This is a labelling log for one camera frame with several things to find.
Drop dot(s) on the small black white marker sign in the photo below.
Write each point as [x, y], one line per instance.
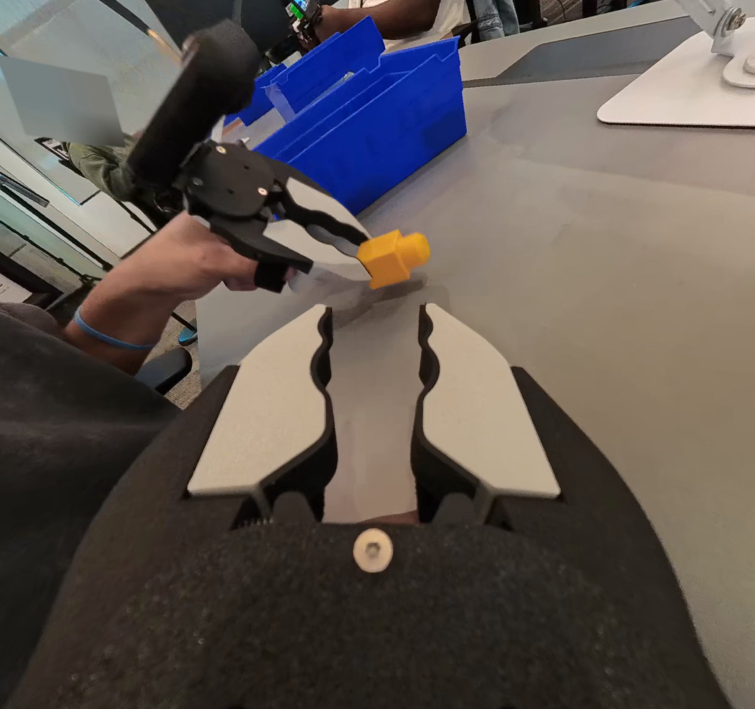
[53, 147]

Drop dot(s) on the person's left forearm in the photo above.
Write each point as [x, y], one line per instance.
[109, 317]

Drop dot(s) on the yellow toy block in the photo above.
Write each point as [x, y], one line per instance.
[386, 260]

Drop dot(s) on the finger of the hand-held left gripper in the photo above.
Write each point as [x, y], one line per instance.
[330, 263]
[318, 202]

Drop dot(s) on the blue wristband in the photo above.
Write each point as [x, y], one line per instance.
[97, 337]

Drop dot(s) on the person's dark sweatshirt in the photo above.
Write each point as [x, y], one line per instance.
[59, 455]

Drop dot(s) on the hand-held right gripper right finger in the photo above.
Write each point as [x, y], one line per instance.
[489, 414]

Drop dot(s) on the grey desk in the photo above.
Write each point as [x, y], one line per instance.
[590, 278]

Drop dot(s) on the person's left hand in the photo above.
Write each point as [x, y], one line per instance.
[194, 260]

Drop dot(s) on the black chair armrest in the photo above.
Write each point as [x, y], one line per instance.
[168, 370]

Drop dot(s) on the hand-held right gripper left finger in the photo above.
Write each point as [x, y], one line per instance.
[259, 414]

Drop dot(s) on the office chair base with casters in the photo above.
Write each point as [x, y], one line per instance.
[187, 338]

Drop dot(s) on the blue plastic bin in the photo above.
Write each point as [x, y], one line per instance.
[348, 42]
[383, 131]

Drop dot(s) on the white flat base plate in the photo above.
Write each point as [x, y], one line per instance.
[660, 95]

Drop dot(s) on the clear plastic sheet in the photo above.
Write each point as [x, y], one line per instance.
[283, 95]

